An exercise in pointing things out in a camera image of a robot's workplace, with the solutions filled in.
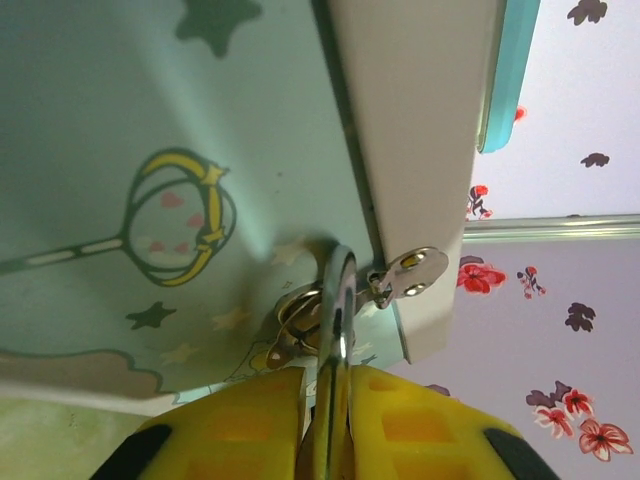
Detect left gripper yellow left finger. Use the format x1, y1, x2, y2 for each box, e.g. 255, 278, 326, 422
92, 368, 309, 480

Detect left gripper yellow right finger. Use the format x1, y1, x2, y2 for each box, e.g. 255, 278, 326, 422
347, 367, 561, 480

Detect silver tin box hasp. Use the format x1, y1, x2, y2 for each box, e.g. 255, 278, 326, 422
367, 246, 450, 310

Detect pastel cartoon tin box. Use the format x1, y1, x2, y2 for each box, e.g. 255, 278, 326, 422
0, 0, 504, 417

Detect white storage box blue lid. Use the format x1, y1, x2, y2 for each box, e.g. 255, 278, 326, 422
474, 0, 541, 155

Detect aluminium frame corner post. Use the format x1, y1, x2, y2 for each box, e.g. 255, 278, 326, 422
462, 213, 640, 242

